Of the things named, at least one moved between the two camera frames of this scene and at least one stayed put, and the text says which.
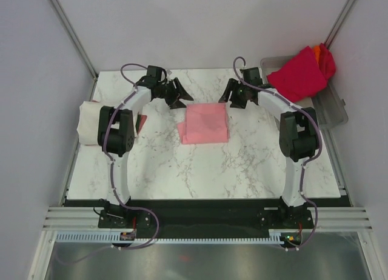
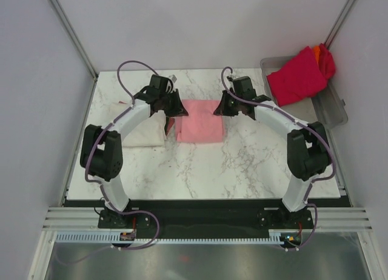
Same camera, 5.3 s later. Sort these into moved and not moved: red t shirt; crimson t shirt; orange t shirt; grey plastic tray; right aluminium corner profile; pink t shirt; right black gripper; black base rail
Moved: right black gripper; pink t shirt
Not moved: grey plastic tray; crimson t shirt; black base rail; red t shirt; orange t shirt; right aluminium corner profile
